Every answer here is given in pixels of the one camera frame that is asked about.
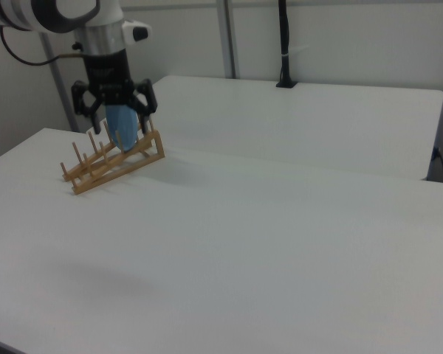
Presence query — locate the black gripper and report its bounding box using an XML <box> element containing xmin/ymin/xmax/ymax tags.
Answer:
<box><xmin>71</xmin><ymin>49</ymin><xmax>159</xmax><ymax>135</ymax></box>

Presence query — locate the blue round plate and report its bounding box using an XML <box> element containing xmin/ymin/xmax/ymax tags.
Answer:
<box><xmin>106</xmin><ymin>105</ymin><xmax>140</xmax><ymax>153</ymax></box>

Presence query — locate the wooden plate rack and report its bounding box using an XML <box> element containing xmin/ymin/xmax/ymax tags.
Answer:
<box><xmin>60</xmin><ymin>119</ymin><xmax>166</xmax><ymax>196</ymax></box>

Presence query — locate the grey metal partition post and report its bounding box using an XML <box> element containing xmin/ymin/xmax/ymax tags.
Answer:
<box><xmin>40</xmin><ymin>32</ymin><xmax>79</xmax><ymax>132</ymax></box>
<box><xmin>216</xmin><ymin>0</ymin><xmax>241</xmax><ymax>80</ymax></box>

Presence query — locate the dark gripper cable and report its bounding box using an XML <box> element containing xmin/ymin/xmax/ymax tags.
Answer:
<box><xmin>0</xmin><ymin>25</ymin><xmax>86</xmax><ymax>67</ymax></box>

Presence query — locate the black camera stand pole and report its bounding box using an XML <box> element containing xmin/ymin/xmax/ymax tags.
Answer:
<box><xmin>275</xmin><ymin>0</ymin><xmax>299</xmax><ymax>89</ymax></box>

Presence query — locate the black power cable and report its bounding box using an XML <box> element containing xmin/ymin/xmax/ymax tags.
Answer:
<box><xmin>433</xmin><ymin>146</ymin><xmax>443</xmax><ymax>184</ymax></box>

